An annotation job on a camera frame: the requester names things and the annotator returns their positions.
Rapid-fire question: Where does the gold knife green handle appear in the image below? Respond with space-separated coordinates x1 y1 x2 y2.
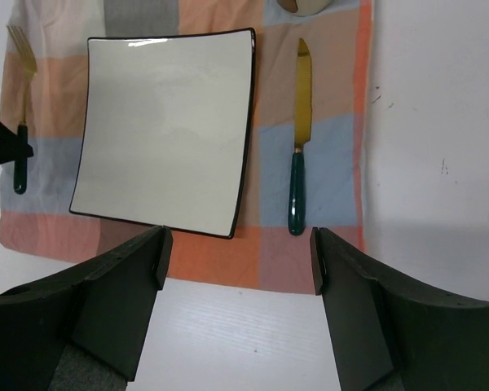
288 38 313 236

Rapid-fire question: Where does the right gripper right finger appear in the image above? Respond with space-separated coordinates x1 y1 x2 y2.
310 228 489 390

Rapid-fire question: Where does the square white plate black rim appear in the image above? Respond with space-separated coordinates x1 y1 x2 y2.
69 28 256 239

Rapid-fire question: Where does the beige metal cup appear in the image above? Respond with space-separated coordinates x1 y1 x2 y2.
276 0 333 17

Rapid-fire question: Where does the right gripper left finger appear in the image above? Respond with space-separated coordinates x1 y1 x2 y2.
0 226 173 390

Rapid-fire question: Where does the gold fork green handle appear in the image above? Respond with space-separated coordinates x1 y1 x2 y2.
7 24 37 195

